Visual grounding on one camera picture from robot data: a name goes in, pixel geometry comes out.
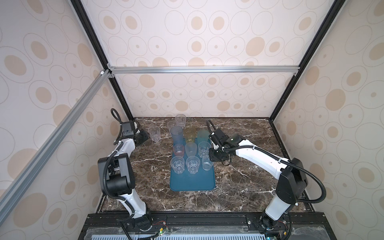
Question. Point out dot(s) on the blue tall plastic glass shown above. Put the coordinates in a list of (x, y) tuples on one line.
[(177, 135)]

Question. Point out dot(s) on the clear short faceted glass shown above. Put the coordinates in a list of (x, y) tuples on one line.
[(171, 124)]

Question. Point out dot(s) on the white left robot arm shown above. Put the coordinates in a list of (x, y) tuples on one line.
[(116, 173)]

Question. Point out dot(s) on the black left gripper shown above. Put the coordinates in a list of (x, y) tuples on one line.
[(144, 135)]

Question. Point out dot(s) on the yellow tall plastic glass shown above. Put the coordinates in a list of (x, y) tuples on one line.
[(190, 134)]

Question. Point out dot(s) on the pink plastic glass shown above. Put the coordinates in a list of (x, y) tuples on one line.
[(179, 150)]

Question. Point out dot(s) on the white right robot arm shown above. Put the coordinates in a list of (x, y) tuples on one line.
[(291, 181)]

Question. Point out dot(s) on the black corner frame post left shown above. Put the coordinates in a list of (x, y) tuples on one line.
[(94, 40)]

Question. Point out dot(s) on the black corner frame post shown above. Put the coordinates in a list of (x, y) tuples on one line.
[(319, 36), (94, 40)]

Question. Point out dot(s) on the silver diagonal left rail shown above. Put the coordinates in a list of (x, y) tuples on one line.
[(20, 185)]

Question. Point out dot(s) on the green textured plastic glass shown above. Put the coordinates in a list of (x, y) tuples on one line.
[(203, 136)]

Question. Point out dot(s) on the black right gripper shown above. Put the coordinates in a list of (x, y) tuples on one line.
[(212, 158)]

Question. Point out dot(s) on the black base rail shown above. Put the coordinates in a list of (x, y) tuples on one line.
[(205, 226)]

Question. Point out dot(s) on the black corner frame post right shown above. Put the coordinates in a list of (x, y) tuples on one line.
[(319, 36)]

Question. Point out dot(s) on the teal plastic tray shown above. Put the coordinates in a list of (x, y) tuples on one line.
[(201, 181)]

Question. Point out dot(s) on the silver horizontal back rail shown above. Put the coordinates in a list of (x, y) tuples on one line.
[(201, 70)]

